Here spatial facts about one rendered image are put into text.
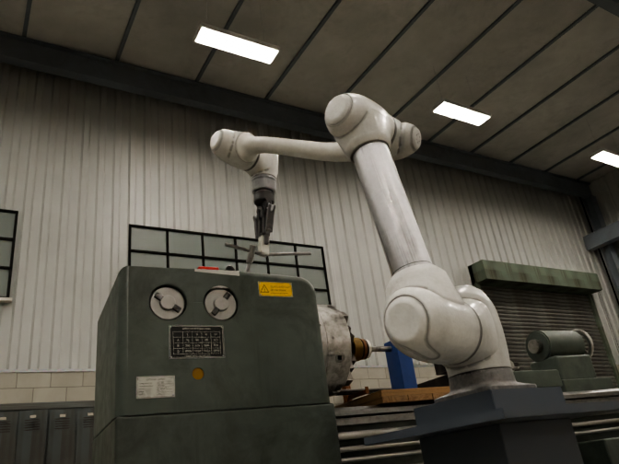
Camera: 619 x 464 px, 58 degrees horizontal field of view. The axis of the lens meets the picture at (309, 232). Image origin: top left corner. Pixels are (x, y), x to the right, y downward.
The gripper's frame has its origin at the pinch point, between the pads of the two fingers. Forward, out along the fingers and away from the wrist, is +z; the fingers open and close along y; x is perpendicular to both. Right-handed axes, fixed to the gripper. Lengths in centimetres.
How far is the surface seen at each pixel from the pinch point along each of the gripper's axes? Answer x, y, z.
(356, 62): -443, 476, -621
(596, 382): -146, -22, 41
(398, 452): -39, -16, 68
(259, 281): 11.1, -18.2, 19.9
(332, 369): -20.0, -9.6, 42.4
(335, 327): -20.7, -11.7, 29.0
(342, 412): -20, -15, 56
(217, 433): 23, -19, 63
